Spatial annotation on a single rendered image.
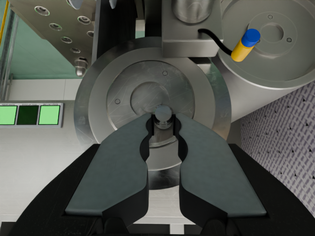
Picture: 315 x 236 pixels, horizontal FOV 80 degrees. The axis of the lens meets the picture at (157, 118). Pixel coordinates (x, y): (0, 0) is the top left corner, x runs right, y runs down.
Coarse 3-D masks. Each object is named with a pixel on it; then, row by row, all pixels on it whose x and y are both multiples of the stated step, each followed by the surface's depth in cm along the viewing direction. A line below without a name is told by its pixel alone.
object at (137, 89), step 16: (144, 64) 16; (160, 64) 16; (128, 80) 16; (144, 80) 16; (160, 80) 16; (176, 80) 16; (112, 96) 16; (128, 96) 16; (144, 96) 16; (160, 96) 16; (176, 96) 16; (192, 96) 16; (112, 112) 16; (128, 112) 16; (144, 112) 16; (176, 112) 15; (192, 112) 15; (160, 144) 15
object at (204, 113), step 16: (144, 48) 18; (160, 48) 18; (112, 64) 18; (128, 64) 18; (176, 64) 18; (192, 64) 18; (96, 80) 18; (112, 80) 18; (192, 80) 17; (208, 80) 17; (96, 96) 17; (208, 96) 17; (96, 112) 17; (208, 112) 17; (96, 128) 17; (112, 128) 17; (176, 144) 16; (160, 160) 16; (176, 160) 16
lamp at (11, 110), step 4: (0, 108) 52; (4, 108) 52; (8, 108) 52; (12, 108) 52; (0, 112) 52; (4, 112) 52; (8, 112) 52; (12, 112) 52; (0, 116) 52; (4, 116) 52; (8, 116) 52; (12, 116) 52; (0, 120) 52; (4, 120) 52; (8, 120) 52; (12, 120) 51
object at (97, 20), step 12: (120, 0) 31; (96, 12) 21; (108, 12) 24; (120, 12) 31; (96, 24) 20; (108, 24) 24; (120, 24) 31; (96, 36) 20; (108, 36) 24; (120, 36) 31; (132, 36) 42; (96, 48) 20; (108, 48) 24
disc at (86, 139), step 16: (112, 48) 19; (128, 48) 19; (96, 64) 19; (208, 64) 18; (224, 80) 18; (80, 96) 18; (224, 96) 18; (80, 112) 18; (224, 112) 17; (80, 128) 17; (224, 128) 17; (80, 144) 17; (160, 176) 16; (176, 176) 16
